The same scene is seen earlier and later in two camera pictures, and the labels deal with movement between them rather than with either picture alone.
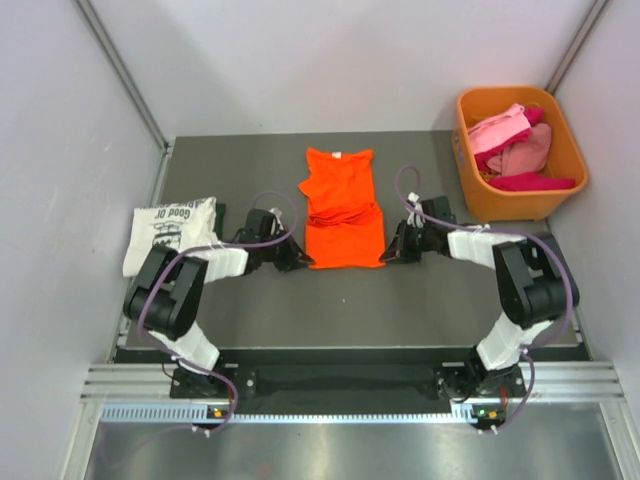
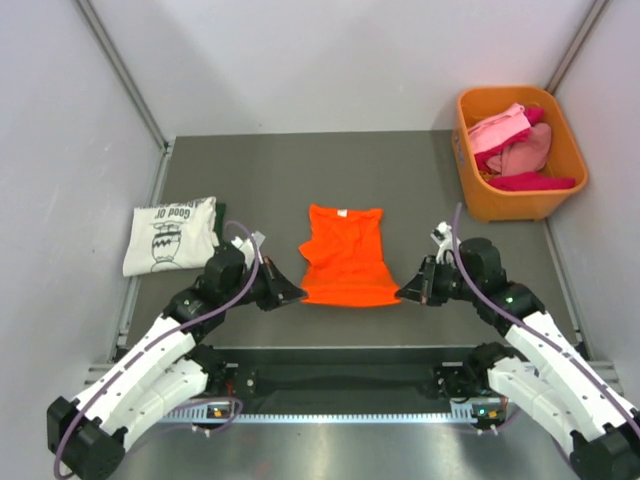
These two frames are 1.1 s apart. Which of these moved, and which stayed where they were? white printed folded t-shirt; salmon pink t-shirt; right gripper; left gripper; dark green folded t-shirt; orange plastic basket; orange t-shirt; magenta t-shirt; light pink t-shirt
Moved: orange t-shirt; right gripper; left gripper
Stayed: orange plastic basket; light pink t-shirt; white printed folded t-shirt; magenta t-shirt; dark green folded t-shirt; salmon pink t-shirt
